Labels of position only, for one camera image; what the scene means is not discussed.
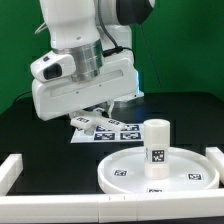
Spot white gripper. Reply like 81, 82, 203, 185
32, 53, 137, 121

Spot white cross table base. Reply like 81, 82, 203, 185
70, 110, 125, 135

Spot white round table top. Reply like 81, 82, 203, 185
97, 147, 220, 194

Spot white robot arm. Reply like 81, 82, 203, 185
31, 0, 155, 120

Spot white marker tag sheet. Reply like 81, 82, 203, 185
71, 123, 144, 143

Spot white right fence bar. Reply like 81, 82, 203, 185
206, 147, 224, 185

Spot white left fence bar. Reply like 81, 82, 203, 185
0, 154, 23, 196

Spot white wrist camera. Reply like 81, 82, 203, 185
30, 51, 76, 82

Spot black cables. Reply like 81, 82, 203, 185
13, 90, 33, 104

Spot white cables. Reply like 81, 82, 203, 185
34, 22, 48, 35

